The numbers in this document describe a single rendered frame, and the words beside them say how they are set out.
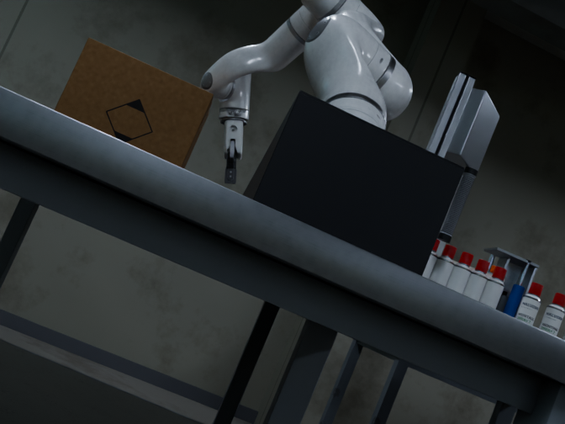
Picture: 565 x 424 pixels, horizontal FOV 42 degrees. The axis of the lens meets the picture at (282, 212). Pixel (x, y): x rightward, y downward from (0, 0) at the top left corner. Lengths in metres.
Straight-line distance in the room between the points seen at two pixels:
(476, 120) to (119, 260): 2.94
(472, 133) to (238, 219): 1.42
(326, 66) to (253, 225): 0.72
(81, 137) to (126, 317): 3.92
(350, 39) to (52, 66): 3.46
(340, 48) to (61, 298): 3.44
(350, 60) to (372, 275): 0.69
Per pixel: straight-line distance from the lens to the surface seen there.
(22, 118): 0.68
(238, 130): 2.05
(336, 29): 1.38
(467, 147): 2.03
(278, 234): 0.68
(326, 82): 1.35
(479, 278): 2.16
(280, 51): 2.00
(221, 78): 2.02
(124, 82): 1.70
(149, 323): 4.58
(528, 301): 2.21
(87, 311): 4.58
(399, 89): 1.43
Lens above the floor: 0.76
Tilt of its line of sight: 6 degrees up
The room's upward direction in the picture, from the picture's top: 23 degrees clockwise
